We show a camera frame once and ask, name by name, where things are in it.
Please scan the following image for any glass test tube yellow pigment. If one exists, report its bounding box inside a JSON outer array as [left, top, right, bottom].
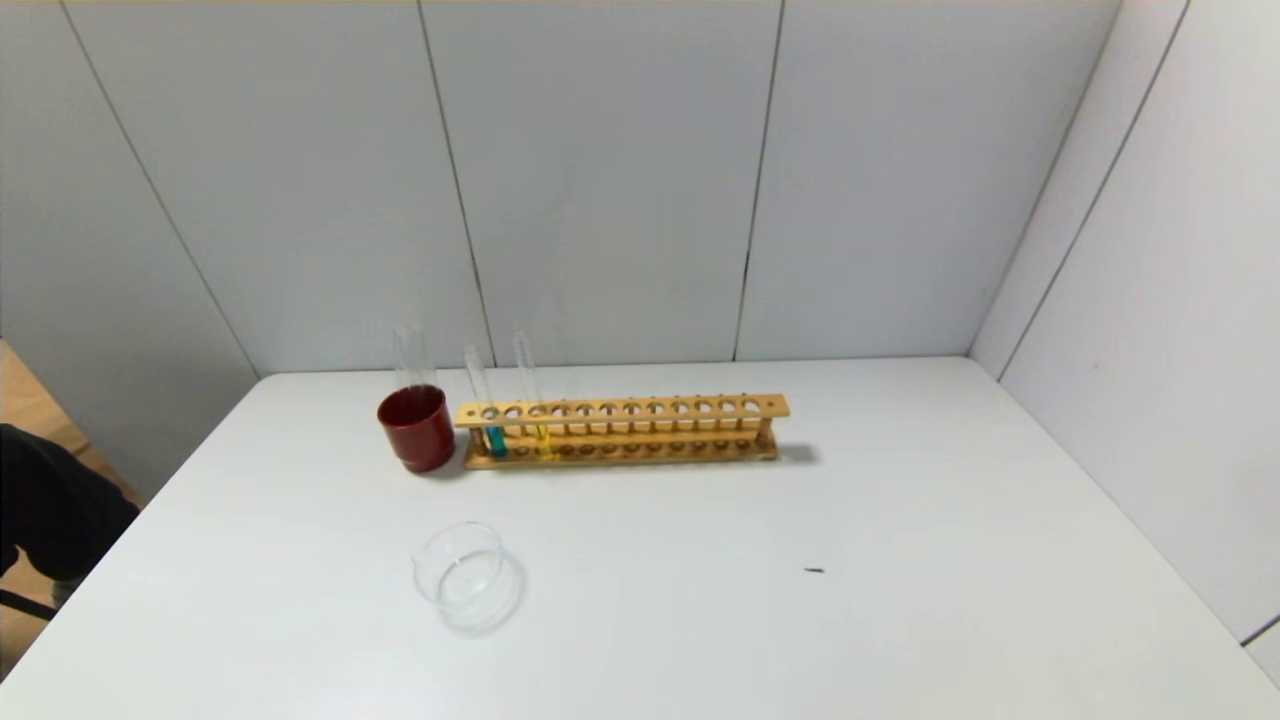
[[512, 330, 554, 459]]

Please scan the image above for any glass test tube blue pigment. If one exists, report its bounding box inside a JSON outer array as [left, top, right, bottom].
[[463, 345, 508, 459]]

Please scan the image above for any wooden test tube rack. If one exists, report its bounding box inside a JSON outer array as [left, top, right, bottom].
[[455, 393, 791, 471]]

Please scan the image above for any empty clear glass test tube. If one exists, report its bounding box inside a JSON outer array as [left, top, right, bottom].
[[393, 325, 433, 393]]

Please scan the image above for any dark red cup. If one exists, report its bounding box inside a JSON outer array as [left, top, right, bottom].
[[377, 384, 458, 474]]

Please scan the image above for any clear glass dish with spout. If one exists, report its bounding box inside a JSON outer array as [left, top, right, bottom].
[[410, 520, 526, 636]]

